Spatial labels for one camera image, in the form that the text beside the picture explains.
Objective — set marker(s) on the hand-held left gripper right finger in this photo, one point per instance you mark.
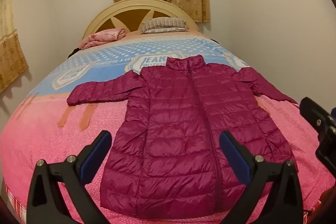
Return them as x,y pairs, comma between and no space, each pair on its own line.
236,158

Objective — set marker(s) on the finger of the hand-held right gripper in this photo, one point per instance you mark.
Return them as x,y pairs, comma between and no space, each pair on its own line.
334,111
315,116

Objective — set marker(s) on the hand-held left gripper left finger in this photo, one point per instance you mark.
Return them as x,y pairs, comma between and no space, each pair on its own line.
94,161

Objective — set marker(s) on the magenta puffer jacket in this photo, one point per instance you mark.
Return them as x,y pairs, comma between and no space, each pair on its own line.
178,121

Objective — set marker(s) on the pink and blue printed blanket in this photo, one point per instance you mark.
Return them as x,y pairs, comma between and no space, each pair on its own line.
65,148

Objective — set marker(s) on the red plaid bed sheet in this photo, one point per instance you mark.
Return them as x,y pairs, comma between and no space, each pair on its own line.
15,208

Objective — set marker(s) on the black cloth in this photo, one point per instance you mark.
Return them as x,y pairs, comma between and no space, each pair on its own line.
73,53

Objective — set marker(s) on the pink floral folded quilt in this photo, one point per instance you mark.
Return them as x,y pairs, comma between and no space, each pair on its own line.
102,36

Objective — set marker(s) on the cream wooden headboard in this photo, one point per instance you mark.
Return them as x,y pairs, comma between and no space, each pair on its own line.
105,16

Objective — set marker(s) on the striped pillow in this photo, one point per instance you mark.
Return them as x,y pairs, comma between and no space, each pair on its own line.
162,24

